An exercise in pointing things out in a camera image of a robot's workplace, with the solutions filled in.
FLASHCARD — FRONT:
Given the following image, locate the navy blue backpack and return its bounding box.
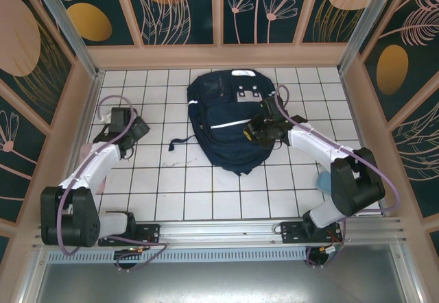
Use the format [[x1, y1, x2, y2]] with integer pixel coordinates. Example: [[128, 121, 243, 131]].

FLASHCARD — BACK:
[[167, 69, 277, 176]]

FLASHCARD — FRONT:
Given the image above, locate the light blue pouch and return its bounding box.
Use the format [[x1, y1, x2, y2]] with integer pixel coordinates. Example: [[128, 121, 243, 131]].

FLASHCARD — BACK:
[[315, 171, 333, 194]]

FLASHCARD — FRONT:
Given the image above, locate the thin black right gripper cable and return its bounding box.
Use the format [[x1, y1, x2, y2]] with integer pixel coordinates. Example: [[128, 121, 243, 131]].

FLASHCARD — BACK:
[[270, 137, 292, 152]]

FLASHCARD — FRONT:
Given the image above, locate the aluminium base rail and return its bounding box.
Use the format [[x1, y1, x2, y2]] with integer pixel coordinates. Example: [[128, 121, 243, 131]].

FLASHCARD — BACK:
[[32, 215, 407, 249]]

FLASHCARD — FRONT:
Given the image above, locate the slotted grey cable duct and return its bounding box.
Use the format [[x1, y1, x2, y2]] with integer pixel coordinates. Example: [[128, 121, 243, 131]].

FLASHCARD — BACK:
[[46, 247, 309, 265]]

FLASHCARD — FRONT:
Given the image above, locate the aluminium corner post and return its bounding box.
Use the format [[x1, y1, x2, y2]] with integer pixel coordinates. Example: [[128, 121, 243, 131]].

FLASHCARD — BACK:
[[337, 0, 410, 74], [27, 0, 104, 80]]

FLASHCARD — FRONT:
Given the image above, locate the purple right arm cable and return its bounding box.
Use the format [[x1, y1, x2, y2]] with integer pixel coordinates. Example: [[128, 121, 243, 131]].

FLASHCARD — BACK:
[[274, 85, 402, 270]]

